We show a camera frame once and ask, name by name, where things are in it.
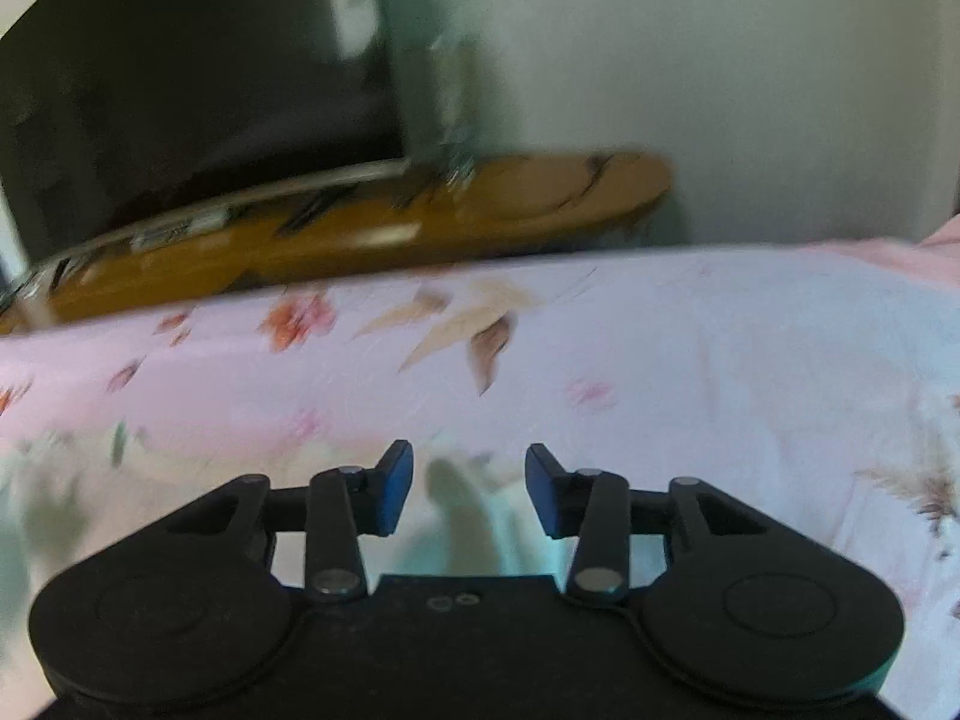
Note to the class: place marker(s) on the wooden television stand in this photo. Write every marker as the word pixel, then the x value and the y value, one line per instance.
pixel 487 199

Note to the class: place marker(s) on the pink floral bed sheet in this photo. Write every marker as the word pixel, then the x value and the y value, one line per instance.
pixel 675 360

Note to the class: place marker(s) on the pink blanket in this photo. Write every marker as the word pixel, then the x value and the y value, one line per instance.
pixel 941 240

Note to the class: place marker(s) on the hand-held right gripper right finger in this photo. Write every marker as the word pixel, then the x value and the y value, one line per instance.
pixel 541 491

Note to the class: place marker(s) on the black flat screen television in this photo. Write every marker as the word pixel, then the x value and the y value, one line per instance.
pixel 195 75

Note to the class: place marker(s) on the black remote control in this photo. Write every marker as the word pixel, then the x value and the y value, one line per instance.
pixel 315 210

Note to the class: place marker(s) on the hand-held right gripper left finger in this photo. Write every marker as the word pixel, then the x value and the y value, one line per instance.
pixel 395 487

